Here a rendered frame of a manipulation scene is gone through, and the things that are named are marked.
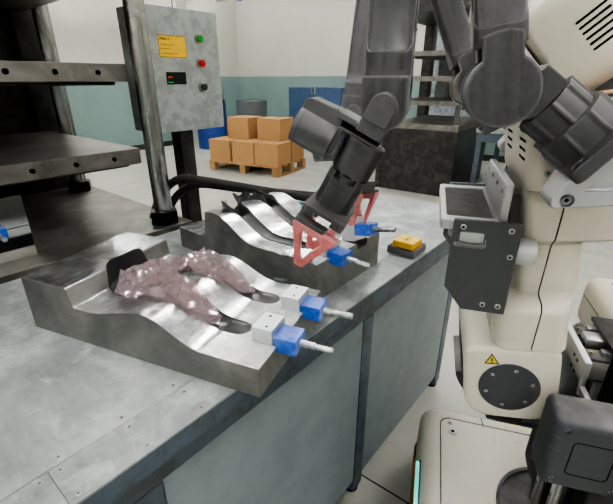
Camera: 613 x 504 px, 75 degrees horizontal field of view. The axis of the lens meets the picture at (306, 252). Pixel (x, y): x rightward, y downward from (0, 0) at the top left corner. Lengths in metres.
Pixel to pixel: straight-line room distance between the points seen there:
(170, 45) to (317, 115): 1.09
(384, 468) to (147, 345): 1.08
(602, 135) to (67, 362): 0.84
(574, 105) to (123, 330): 0.71
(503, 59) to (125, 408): 0.67
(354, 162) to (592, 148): 0.27
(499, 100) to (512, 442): 1.09
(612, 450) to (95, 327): 0.88
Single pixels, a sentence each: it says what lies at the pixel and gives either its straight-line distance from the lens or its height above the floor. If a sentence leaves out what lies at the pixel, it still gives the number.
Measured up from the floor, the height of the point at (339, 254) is 0.90.
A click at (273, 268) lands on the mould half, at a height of 0.84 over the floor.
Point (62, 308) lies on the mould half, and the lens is 0.86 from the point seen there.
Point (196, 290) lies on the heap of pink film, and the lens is 0.74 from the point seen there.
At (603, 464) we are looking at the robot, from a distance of 0.87.
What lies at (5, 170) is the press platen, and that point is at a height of 1.03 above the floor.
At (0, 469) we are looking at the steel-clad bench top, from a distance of 0.68.
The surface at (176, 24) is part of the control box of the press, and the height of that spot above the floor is 1.42.
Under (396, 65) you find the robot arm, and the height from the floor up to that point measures 1.26.
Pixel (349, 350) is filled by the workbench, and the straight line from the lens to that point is 1.06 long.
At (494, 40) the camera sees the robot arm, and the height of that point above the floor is 1.28.
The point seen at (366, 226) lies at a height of 0.94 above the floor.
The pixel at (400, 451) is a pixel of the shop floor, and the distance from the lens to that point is 1.67.
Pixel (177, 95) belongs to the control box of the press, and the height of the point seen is 1.19.
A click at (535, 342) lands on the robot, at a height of 0.83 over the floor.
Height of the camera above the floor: 1.25
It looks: 23 degrees down
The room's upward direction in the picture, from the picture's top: straight up
